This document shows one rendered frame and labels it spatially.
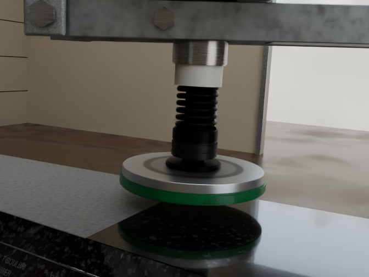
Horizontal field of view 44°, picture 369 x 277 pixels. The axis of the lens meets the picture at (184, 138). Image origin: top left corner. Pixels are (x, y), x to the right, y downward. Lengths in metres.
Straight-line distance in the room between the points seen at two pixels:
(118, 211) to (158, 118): 5.41
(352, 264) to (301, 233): 0.10
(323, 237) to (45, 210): 0.37
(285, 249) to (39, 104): 6.77
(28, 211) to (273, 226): 0.33
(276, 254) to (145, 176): 0.20
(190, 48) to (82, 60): 6.07
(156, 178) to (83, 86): 6.09
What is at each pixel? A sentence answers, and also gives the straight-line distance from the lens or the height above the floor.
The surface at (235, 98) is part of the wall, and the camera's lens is 5.60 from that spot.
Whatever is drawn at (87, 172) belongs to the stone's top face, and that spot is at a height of 0.82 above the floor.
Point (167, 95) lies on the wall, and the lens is 5.96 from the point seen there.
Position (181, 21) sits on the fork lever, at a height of 1.09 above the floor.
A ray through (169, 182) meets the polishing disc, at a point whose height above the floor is 0.88.
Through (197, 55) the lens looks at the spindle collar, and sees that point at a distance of 0.63.
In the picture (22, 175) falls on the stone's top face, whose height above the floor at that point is 0.82.
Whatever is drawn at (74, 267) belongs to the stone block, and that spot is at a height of 0.80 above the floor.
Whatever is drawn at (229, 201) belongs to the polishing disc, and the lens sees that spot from 0.60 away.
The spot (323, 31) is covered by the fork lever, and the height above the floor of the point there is 1.08.
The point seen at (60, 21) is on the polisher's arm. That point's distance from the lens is 0.61.
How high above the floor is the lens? 1.03
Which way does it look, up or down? 9 degrees down
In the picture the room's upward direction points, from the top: 3 degrees clockwise
